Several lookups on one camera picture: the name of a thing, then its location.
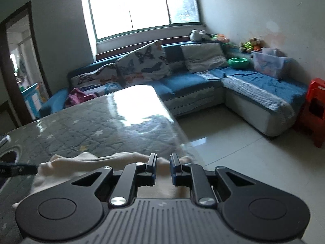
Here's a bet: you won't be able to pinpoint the blue corner sofa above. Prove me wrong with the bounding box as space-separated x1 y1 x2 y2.
38 41 309 137

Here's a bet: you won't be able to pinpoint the square butterfly print pillow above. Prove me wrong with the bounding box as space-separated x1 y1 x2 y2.
116 41 172 85

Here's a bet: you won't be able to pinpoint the panda plush toy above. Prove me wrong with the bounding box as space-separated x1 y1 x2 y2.
190 29 211 41

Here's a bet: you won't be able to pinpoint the red plastic stool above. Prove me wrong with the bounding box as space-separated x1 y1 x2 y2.
295 78 325 148

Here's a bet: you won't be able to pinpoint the clear plastic storage box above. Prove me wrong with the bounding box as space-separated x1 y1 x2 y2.
251 48 291 79

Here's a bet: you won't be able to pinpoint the pink cloth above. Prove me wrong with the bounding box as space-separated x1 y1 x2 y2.
65 88 98 108

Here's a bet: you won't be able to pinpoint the window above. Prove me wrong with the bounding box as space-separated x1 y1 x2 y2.
85 0 204 43

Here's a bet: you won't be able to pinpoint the cream sweatshirt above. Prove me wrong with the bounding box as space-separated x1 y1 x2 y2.
11 152 196 209

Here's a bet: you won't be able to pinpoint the green plastic bowl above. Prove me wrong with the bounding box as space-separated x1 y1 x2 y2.
227 57 250 69

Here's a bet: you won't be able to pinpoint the light blue cabinet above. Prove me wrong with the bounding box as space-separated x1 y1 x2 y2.
20 82 46 120

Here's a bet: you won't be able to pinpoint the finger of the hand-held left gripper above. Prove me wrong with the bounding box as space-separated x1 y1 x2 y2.
0 161 38 178

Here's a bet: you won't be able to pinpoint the green orange toy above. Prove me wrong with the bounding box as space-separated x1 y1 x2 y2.
210 34 231 44

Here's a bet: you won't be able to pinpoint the round black induction cooktop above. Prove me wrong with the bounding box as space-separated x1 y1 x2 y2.
0 146 23 164

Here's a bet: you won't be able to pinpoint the long butterfly print pillow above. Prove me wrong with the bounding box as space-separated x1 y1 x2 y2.
70 63 120 87

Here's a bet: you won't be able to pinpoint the pile of plush toys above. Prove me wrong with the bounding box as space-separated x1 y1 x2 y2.
240 38 263 53

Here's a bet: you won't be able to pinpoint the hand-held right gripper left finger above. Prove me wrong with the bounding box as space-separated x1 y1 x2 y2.
68 153 157 207

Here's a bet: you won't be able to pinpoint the dark wooden door frame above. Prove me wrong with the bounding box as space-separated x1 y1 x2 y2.
0 1 50 136

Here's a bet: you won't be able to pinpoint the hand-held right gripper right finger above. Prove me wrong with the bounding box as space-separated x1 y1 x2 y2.
170 153 257 207

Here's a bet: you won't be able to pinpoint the grey pillow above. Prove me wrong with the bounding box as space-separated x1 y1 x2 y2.
180 42 229 73

